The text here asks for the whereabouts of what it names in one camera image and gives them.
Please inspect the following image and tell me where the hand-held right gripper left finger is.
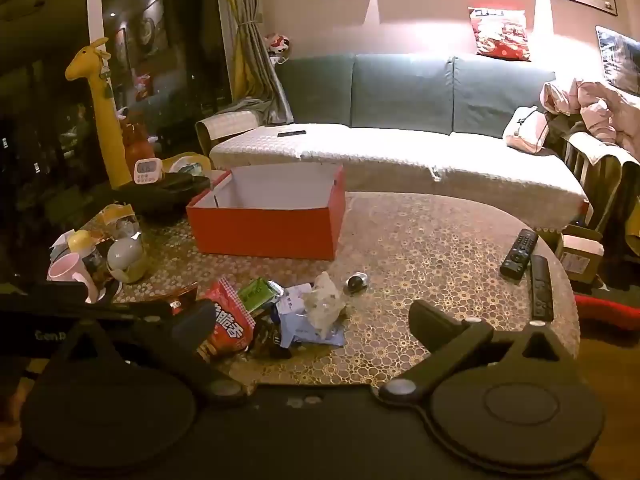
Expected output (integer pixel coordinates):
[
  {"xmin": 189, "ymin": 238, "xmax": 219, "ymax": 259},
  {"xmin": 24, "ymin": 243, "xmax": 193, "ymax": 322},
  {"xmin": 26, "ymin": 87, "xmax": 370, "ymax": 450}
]
[{"xmin": 50, "ymin": 300, "xmax": 248, "ymax": 405}]

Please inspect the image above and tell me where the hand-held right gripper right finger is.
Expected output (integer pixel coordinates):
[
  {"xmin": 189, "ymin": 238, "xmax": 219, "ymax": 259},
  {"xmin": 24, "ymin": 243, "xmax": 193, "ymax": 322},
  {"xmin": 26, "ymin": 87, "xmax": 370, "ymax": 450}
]
[{"xmin": 378, "ymin": 300, "xmax": 578, "ymax": 403}]

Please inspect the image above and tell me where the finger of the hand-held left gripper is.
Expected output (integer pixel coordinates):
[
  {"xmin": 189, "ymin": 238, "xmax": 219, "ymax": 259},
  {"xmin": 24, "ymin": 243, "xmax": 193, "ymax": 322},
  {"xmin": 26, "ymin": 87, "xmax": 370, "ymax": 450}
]
[{"xmin": 85, "ymin": 301, "xmax": 174, "ymax": 327}]

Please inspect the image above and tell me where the red snack packet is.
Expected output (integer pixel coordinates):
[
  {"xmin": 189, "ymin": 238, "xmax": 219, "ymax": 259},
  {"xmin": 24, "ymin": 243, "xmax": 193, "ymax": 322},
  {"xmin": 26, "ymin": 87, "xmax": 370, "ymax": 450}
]
[{"xmin": 200, "ymin": 279, "xmax": 257, "ymax": 358}]

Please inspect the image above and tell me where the green snack packet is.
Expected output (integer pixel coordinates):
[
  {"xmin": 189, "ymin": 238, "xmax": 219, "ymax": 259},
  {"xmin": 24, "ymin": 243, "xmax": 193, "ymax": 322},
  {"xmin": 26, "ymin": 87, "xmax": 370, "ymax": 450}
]
[{"xmin": 237, "ymin": 278, "xmax": 282, "ymax": 314}]

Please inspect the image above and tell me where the brown cookie packet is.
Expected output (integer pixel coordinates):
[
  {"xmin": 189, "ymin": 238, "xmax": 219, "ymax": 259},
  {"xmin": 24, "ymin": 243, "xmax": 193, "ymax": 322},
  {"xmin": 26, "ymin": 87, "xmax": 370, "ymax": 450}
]
[{"xmin": 250, "ymin": 321, "xmax": 292, "ymax": 360}]

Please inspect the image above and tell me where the blue white snack packet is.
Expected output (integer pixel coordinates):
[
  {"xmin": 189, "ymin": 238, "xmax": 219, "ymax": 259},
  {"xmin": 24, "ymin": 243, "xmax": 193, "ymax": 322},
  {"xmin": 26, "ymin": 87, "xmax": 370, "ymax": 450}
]
[{"xmin": 272, "ymin": 284, "xmax": 346, "ymax": 349}]

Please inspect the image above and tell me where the clear crinkled wrapper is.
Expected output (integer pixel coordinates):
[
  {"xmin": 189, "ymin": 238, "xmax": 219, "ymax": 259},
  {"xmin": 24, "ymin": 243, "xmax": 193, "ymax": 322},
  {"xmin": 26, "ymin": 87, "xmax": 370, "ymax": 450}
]
[{"xmin": 302, "ymin": 272, "xmax": 347, "ymax": 337}]

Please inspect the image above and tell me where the red cardboard box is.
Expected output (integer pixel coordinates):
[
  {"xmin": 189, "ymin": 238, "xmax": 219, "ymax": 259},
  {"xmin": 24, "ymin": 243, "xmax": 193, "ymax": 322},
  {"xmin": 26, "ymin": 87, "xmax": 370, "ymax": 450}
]
[{"xmin": 186, "ymin": 163, "xmax": 347, "ymax": 261}]

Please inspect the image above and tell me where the pink cup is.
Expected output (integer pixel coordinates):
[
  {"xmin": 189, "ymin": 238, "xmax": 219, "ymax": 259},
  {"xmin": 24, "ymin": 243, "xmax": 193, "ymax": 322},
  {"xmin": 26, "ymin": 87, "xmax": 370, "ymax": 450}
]
[{"xmin": 47, "ymin": 253, "xmax": 101, "ymax": 305}]

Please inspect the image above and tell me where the white egg-shaped teapot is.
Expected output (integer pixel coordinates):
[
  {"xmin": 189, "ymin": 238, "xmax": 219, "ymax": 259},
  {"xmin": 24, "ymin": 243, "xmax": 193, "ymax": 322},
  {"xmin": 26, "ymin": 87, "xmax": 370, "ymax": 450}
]
[{"xmin": 106, "ymin": 236, "xmax": 147, "ymax": 284}]

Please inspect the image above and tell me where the yellow-capped bottle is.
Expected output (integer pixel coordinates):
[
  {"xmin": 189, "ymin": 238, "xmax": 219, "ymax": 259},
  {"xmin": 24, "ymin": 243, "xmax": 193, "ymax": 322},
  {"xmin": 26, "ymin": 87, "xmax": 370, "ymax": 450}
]
[{"xmin": 66, "ymin": 229, "xmax": 109, "ymax": 282}]

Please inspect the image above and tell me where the glass jar yellow label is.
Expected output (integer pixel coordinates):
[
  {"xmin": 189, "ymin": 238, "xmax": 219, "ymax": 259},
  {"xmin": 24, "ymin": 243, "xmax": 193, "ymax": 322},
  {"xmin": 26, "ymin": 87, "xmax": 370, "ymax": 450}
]
[{"xmin": 99, "ymin": 202, "xmax": 142, "ymax": 242}]

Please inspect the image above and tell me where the wide black remote control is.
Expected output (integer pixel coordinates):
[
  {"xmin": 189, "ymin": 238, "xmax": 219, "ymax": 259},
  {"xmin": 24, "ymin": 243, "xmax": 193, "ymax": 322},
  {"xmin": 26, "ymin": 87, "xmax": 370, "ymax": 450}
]
[{"xmin": 499, "ymin": 228, "xmax": 540, "ymax": 280}]

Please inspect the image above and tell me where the slim black remote control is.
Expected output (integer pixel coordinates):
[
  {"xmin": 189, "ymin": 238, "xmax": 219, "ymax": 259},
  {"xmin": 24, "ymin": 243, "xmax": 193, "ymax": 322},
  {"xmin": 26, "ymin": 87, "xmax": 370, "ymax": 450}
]
[{"xmin": 529, "ymin": 254, "xmax": 555, "ymax": 322}]

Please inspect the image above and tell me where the black tray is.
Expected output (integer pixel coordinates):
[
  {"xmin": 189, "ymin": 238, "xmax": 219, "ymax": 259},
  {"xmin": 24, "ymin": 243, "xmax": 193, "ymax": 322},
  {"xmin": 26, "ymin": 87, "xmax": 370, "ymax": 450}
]
[{"xmin": 119, "ymin": 172, "xmax": 212, "ymax": 227}]

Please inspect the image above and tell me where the white digital timer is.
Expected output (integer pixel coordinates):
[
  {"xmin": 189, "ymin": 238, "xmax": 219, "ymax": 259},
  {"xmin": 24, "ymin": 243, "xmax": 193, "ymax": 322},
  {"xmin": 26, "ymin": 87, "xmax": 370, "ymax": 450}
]
[{"xmin": 133, "ymin": 157, "xmax": 164, "ymax": 185}]

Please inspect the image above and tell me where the yellow container white lid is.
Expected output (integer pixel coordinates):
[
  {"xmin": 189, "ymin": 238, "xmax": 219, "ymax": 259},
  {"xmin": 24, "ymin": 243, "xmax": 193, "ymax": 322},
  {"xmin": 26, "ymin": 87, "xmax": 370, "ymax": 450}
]
[{"xmin": 168, "ymin": 152, "xmax": 214, "ymax": 177}]

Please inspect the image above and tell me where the small cardboard box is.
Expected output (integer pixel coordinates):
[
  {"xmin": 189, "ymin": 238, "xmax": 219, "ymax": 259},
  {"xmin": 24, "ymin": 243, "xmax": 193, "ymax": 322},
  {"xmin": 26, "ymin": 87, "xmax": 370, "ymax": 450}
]
[{"xmin": 554, "ymin": 224, "xmax": 605, "ymax": 287}]

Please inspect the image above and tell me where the red curved object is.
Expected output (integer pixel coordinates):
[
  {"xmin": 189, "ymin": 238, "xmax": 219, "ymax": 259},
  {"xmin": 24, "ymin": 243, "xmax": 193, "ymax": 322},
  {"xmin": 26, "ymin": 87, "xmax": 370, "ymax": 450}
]
[{"xmin": 573, "ymin": 293, "xmax": 640, "ymax": 332}]

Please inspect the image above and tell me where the yellow giraffe toy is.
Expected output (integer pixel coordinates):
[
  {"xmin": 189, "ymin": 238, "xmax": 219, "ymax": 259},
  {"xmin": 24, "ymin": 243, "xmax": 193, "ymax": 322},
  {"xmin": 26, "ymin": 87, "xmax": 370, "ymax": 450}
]
[{"xmin": 64, "ymin": 37, "xmax": 135, "ymax": 190}]

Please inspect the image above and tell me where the rolled white quilted cover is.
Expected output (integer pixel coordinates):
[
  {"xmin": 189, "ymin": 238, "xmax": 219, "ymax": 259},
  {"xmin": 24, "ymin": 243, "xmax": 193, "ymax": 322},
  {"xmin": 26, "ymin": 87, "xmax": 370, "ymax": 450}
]
[{"xmin": 194, "ymin": 110, "xmax": 262, "ymax": 157}]

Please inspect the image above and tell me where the white tote bag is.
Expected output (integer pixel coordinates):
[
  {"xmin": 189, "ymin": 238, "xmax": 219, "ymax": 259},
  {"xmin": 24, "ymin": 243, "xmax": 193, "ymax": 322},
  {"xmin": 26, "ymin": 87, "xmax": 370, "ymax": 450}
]
[{"xmin": 502, "ymin": 105, "xmax": 552, "ymax": 154}]

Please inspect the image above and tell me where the striped armrest cover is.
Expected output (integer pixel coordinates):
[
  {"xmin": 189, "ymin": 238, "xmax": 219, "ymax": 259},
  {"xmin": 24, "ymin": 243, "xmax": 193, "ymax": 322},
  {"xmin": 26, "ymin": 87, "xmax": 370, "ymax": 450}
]
[{"xmin": 564, "ymin": 131, "xmax": 640, "ymax": 227}]

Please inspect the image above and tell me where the green sofa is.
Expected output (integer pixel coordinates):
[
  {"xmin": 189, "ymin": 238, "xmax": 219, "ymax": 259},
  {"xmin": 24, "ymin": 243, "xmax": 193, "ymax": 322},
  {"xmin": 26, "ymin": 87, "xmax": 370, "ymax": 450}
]
[{"xmin": 210, "ymin": 53, "xmax": 640, "ymax": 241}]

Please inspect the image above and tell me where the red white doll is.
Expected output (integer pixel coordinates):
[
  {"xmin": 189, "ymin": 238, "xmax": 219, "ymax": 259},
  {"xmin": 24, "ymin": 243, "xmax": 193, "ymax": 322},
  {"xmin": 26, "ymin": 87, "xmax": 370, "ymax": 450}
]
[{"xmin": 263, "ymin": 33, "xmax": 292, "ymax": 64}]

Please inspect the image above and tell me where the red printed pillow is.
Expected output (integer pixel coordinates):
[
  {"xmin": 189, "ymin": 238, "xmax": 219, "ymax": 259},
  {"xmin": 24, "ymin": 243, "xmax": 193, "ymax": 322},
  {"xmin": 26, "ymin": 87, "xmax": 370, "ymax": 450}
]
[{"xmin": 468, "ymin": 7, "xmax": 531, "ymax": 62}]

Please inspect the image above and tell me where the grey yellow curtain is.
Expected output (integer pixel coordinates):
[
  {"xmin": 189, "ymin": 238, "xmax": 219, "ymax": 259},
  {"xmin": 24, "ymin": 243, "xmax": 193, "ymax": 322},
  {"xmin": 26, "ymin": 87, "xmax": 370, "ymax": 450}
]
[{"xmin": 215, "ymin": 0, "xmax": 294, "ymax": 126}]

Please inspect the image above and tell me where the white lamp pole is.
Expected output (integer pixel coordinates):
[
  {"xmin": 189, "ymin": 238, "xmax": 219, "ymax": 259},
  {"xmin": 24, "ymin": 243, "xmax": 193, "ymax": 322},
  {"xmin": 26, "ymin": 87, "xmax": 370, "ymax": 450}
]
[{"xmin": 86, "ymin": 0, "xmax": 112, "ymax": 81}]

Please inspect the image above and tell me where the blue patterned pillow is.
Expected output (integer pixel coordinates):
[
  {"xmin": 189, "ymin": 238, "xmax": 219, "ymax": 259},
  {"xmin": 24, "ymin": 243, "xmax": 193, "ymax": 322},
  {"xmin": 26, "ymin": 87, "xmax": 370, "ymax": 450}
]
[{"xmin": 595, "ymin": 25, "xmax": 640, "ymax": 97}]

